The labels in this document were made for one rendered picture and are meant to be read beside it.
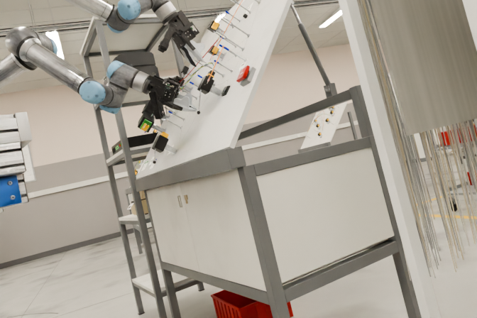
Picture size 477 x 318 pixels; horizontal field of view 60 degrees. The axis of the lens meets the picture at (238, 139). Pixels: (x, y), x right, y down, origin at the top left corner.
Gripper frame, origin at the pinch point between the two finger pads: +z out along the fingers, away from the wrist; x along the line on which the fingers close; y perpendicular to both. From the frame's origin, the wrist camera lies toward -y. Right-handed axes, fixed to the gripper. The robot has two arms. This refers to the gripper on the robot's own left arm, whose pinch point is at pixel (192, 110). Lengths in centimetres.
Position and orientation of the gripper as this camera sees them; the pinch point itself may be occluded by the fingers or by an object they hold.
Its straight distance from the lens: 161.3
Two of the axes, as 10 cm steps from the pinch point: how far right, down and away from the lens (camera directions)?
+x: 2.0, -4.7, 8.6
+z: 9.1, 4.1, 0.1
